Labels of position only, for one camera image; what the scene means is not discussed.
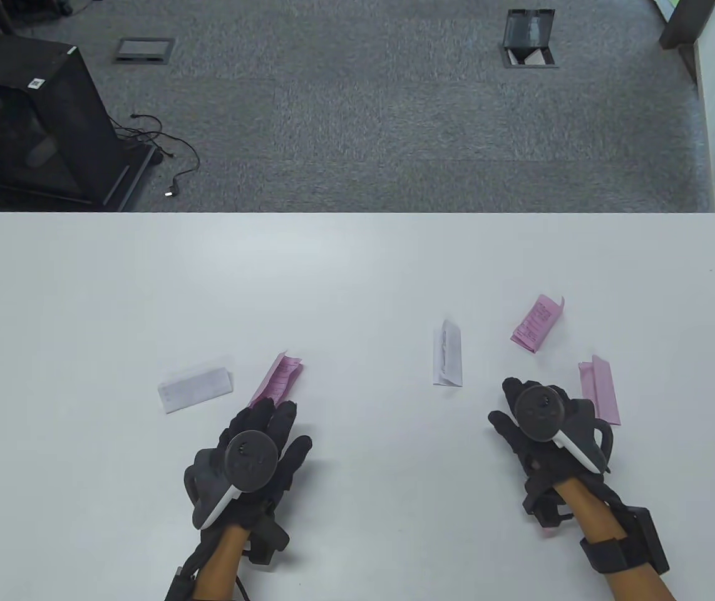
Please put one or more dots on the person's right hand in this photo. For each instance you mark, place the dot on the person's right hand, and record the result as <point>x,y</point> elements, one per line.
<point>523,460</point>

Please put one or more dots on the person's left hand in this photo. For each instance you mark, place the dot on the person's left hand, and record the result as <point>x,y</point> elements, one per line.
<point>282,438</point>

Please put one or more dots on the pink paper invoice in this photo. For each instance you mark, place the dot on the pink paper invoice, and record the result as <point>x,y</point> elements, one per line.
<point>276,379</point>
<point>601,388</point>
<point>536,322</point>

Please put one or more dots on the white paper invoice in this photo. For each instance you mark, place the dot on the white paper invoice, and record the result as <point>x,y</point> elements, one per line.
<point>195,387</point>
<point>448,357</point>

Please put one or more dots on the person's left forearm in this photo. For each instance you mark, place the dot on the person's left forearm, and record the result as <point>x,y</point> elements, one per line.
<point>223,563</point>

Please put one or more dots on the person's right forearm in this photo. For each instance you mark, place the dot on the person's right forearm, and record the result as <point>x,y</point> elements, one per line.
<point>583,507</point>

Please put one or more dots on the black white left hand controller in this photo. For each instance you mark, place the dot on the black white left hand controller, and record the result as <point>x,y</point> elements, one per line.
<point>249,460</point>

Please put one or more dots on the black white hand controller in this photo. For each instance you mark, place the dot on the black white hand controller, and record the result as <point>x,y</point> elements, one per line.
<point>249,460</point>
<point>539,413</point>

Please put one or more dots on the black white right hand controller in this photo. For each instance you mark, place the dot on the black white right hand controller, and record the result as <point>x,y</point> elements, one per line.
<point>539,413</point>

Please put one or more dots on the black equipment cabinet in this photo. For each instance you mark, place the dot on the black equipment cabinet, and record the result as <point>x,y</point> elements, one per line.
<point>51,125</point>

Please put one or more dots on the closed grey floor box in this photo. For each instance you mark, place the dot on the closed grey floor box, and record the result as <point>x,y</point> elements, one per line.
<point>143,49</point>

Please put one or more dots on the open grey floor box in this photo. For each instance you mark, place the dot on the open grey floor box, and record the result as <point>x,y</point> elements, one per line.
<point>526,28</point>

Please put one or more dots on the black caster wheel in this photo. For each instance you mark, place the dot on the black caster wheel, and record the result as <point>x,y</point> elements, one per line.
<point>63,7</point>

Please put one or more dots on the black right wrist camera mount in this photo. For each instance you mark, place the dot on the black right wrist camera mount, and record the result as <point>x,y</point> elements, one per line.
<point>545,510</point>

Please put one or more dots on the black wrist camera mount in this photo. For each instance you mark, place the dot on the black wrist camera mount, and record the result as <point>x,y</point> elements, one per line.
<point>545,510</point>
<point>270,544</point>

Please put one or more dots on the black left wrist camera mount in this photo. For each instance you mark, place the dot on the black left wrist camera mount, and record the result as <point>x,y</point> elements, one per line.
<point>270,544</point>

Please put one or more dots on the dark grey post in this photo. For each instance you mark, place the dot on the dark grey post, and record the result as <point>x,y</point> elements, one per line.
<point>686,25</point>

